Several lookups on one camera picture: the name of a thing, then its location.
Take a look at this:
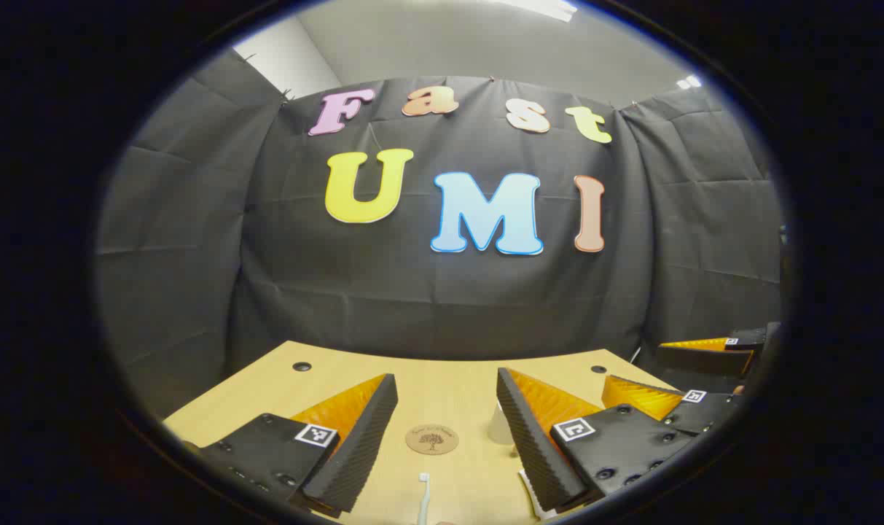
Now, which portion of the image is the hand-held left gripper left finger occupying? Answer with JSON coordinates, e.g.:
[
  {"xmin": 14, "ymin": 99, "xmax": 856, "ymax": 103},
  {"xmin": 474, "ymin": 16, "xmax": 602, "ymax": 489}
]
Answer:
[{"xmin": 181, "ymin": 373, "xmax": 399, "ymax": 520}]

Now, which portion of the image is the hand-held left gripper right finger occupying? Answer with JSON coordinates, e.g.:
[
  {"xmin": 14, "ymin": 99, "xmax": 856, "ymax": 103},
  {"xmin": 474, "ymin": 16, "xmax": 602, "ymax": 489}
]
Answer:
[{"xmin": 496, "ymin": 367, "xmax": 699, "ymax": 514}]

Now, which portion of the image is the white cup with wooden handle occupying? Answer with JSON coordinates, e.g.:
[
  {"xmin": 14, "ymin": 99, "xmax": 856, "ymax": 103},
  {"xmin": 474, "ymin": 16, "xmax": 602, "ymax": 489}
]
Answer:
[{"xmin": 487, "ymin": 401, "xmax": 517, "ymax": 446}]

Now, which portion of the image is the white toothpaste tube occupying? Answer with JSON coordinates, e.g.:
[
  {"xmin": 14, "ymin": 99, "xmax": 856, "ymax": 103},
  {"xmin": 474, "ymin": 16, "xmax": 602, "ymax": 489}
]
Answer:
[{"xmin": 518, "ymin": 470, "xmax": 559, "ymax": 520}]

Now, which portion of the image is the round wooden coaster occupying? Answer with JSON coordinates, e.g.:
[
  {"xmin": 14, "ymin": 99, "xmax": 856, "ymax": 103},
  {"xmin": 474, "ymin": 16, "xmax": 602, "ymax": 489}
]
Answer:
[{"xmin": 405, "ymin": 424, "xmax": 460, "ymax": 456}]

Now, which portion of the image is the wooden desktop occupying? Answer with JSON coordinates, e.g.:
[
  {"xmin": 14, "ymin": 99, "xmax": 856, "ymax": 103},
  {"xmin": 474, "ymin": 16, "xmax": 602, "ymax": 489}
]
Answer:
[{"xmin": 163, "ymin": 341, "xmax": 679, "ymax": 525}]

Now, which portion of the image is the black backdrop cloth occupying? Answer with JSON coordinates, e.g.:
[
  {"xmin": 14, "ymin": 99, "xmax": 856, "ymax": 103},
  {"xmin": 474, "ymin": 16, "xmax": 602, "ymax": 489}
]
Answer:
[{"xmin": 95, "ymin": 47, "xmax": 785, "ymax": 420}]

